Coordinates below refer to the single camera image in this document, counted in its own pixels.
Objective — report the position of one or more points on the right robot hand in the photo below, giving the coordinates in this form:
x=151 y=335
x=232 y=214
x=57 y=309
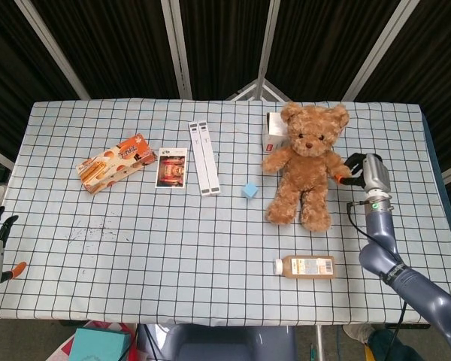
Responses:
x=368 y=173

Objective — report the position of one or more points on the brown teddy bear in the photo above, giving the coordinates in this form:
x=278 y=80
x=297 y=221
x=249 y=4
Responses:
x=306 y=165

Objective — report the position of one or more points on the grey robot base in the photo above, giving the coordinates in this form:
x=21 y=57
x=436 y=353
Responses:
x=229 y=344

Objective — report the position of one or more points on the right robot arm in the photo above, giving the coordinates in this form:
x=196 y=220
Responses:
x=398 y=263

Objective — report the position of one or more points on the white red small box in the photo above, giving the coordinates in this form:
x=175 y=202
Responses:
x=272 y=133

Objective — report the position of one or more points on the brown drink bottle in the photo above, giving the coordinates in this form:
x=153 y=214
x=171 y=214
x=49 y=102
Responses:
x=308 y=267

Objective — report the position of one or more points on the blue foam cube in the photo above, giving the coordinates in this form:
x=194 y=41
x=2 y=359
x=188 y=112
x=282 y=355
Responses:
x=249 y=191

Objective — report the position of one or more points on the teal box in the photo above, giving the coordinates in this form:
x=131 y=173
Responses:
x=97 y=344

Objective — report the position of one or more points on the orange snack box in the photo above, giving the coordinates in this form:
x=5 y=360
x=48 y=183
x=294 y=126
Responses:
x=114 y=163

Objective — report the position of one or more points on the white shoe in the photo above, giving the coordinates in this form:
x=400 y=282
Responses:
x=357 y=332

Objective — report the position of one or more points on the white long box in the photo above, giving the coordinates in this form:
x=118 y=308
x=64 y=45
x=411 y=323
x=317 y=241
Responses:
x=209 y=156
x=198 y=158

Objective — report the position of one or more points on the checkered tablecloth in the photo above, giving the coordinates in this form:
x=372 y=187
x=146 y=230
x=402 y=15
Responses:
x=173 y=244

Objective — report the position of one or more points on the picture card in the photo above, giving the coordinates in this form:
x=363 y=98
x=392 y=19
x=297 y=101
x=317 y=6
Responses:
x=171 y=167

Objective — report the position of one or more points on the metal frame stand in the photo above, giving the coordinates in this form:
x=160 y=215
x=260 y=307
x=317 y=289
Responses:
x=257 y=90

